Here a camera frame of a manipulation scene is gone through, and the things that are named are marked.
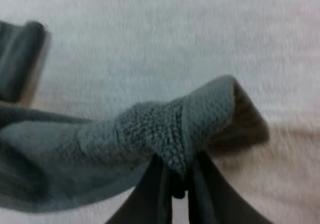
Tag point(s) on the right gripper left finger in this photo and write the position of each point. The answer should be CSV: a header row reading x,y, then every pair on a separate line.
x,y
150,199

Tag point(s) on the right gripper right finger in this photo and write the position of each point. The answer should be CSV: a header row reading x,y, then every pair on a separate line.
x,y
215,199

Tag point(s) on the grey-green towel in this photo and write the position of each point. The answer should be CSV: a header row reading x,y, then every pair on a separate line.
x,y
150,128

